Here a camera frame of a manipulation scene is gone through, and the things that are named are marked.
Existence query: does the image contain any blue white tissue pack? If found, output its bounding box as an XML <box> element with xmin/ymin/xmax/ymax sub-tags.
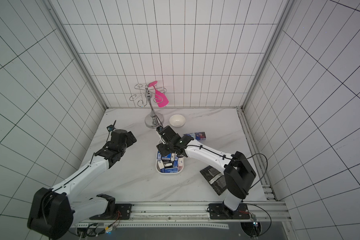
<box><xmin>184</xmin><ymin>133</ymin><xmax>196</xmax><ymax>140</ymax></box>

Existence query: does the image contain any blue red tissue pack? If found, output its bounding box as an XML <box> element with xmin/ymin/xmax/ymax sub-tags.
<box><xmin>195</xmin><ymin>132</ymin><xmax>207</xmax><ymax>141</ymax></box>

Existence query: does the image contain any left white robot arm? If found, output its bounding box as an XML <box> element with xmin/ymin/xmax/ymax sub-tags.
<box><xmin>27</xmin><ymin>130</ymin><xmax>137</xmax><ymax>240</ymax></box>

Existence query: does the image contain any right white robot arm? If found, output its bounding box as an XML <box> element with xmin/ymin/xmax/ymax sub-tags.
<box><xmin>156</xmin><ymin>126</ymin><xmax>257</xmax><ymax>220</ymax></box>

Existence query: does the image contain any white storage box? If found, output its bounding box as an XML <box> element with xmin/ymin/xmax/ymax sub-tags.
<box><xmin>155</xmin><ymin>151</ymin><xmax>184</xmax><ymax>175</ymax></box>

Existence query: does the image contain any white ceramic bowl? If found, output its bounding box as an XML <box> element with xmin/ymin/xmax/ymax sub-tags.
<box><xmin>169</xmin><ymin>114</ymin><xmax>186</xmax><ymax>128</ymax></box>

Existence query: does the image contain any chrome hook stand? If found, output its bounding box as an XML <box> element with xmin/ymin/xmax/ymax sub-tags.
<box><xmin>129</xmin><ymin>84</ymin><xmax>167</xmax><ymax>129</ymax></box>

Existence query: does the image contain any black packaged item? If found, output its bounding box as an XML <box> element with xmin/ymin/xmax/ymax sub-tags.
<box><xmin>200</xmin><ymin>166</ymin><xmax>227</xmax><ymax>196</ymax></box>

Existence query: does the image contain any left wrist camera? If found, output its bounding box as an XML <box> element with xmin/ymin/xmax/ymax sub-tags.
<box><xmin>107</xmin><ymin>125</ymin><xmax>115</xmax><ymax>133</ymax></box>

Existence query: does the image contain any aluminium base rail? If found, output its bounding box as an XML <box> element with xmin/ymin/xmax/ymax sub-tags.
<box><xmin>72</xmin><ymin>201</ymin><xmax>292</xmax><ymax>229</ymax></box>

